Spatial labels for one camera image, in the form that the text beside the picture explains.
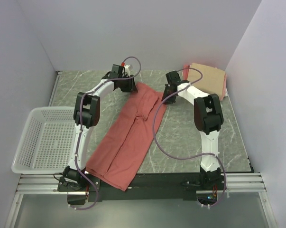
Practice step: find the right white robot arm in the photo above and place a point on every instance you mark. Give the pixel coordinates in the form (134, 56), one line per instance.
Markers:
(208, 119)

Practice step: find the folded beige t shirt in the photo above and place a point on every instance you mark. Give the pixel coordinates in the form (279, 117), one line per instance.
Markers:
(213, 80)

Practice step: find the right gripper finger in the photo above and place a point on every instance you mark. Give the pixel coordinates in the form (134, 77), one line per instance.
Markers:
(172, 99)
(167, 91)

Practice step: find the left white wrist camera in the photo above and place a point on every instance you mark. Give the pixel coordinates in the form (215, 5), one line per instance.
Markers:
(127, 67)

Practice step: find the white plastic laundry basket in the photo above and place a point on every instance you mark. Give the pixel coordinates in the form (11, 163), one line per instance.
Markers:
(46, 142)

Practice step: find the red t shirt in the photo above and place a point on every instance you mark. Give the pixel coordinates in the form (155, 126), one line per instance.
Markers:
(121, 152)

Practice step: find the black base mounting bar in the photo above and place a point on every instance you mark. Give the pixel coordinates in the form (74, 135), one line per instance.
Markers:
(150, 186)

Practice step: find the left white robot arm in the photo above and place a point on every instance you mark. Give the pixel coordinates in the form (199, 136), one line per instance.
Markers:
(87, 114)

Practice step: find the folded pink t shirt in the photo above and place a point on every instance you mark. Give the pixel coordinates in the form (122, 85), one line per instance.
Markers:
(189, 74)

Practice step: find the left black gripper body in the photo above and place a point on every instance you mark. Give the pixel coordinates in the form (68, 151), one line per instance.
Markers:
(126, 85)

